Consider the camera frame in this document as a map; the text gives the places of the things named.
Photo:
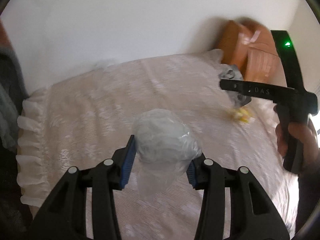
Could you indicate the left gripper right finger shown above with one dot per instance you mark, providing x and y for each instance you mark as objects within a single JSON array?
[{"x": 253, "y": 214}]

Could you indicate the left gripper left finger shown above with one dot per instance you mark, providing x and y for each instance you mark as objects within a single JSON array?
[{"x": 63, "y": 213}]

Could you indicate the clear plastic bag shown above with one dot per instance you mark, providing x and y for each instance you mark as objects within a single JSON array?
[{"x": 165, "y": 147}]

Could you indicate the person's right hand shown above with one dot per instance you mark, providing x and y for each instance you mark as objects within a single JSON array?
[{"x": 306, "y": 134}]

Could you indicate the yellow snack wrapper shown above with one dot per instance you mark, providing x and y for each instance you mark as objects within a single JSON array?
[{"x": 241, "y": 114}]

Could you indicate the brown wooden headboard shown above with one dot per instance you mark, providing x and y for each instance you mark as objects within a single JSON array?
[{"x": 250, "y": 46}]

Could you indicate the grey patterned tissue pack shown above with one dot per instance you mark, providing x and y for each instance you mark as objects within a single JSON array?
[{"x": 229, "y": 77}]

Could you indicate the white lace bed cover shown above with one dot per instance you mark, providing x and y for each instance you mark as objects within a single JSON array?
[{"x": 82, "y": 121}]

